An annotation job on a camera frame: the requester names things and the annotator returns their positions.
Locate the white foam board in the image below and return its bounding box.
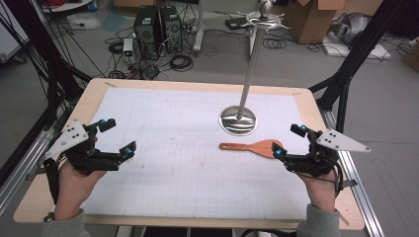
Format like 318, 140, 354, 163
321, 33, 393, 61

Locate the black wrist strap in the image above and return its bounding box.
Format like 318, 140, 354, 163
42, 157, 62, 205

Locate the flat black box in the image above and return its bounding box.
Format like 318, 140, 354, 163
224, 16, 249, 32

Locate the metal hook stand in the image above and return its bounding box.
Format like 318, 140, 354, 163
218, 0, 292, 137

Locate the white panel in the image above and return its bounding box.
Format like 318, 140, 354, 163
0, 0, 32, 64

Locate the wooden spatula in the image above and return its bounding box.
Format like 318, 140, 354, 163
218, 138, 285, 160

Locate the white green power supply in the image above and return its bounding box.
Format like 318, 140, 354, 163
122, 38, 135, 65

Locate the small cardboard box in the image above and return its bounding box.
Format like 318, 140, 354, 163
402, 38, 419, 73

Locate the person's left hand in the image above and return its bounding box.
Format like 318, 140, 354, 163
53, 163, 109, 221

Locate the clear plastic bag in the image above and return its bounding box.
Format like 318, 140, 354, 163
66, 12, 102, 32

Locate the black cable coil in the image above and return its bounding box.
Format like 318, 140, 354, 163
169, 53, 195, 72
108, 40, 125, 55
262, 37, 289, 51

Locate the person's right hand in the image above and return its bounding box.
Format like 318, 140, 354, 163
295, 172, 338, 212

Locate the black computer tower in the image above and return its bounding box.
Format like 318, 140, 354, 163
132, 5, 163, 61
159, 6, 184, 53

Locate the aluminium rail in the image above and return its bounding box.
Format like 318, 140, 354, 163
0, 108, 68, 216
320, 108, 385, 237

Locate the black metal frame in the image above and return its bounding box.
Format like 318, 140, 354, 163
0, 0, 94, 132
308, 0, 408, 133

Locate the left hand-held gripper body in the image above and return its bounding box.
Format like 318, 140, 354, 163
44, 118, 122, 176

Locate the grey bag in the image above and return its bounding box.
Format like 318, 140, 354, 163
330, 12, 372, 45

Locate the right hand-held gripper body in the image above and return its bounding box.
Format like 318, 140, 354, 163
284, 127, 372, 178

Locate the white grid mat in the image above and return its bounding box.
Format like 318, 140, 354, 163
80, 87, 313, 220

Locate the large cardboard box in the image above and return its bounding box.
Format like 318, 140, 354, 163
284, 0, 347, 45

